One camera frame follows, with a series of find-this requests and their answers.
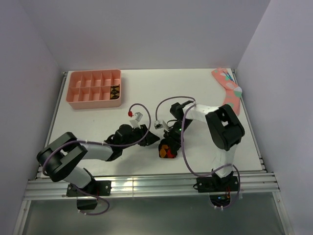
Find brown tan argyle sock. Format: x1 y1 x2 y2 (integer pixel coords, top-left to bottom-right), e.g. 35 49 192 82
110 85 120 100

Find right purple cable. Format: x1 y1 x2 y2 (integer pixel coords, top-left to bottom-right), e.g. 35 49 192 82
155 95 242 211

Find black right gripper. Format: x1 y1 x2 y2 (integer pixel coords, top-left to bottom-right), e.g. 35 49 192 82
164 118 193 155

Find pink patterned sock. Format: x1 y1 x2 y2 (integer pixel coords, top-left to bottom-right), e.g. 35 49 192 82
211 68 243 116

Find pink divided organizer tray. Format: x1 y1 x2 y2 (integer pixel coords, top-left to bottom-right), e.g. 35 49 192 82
66 69 122 110

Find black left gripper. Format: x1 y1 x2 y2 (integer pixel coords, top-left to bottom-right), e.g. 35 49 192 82
121 124 159 150

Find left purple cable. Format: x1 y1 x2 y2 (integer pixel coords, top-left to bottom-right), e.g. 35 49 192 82
42 104 151 216

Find purple cable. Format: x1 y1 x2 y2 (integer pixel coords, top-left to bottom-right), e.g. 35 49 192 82
42 104 151 216
155 95 242 211

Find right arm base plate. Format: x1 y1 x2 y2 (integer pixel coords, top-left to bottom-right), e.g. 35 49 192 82
193 174 239 193

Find red yellow argyle sock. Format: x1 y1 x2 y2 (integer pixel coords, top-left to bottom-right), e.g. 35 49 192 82
158 139 180 159

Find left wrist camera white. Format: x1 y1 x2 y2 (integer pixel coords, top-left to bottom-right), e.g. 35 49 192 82
128 111 143 128

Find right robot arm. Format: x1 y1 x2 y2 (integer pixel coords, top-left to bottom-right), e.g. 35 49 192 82
158 101 245 191

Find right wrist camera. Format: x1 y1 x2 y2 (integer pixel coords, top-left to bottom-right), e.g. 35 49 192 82
154 120 169 131

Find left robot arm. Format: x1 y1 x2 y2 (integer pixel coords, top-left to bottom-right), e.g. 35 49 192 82
37 124 160 195

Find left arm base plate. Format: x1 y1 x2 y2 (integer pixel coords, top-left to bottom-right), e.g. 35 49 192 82
66 180 112 197

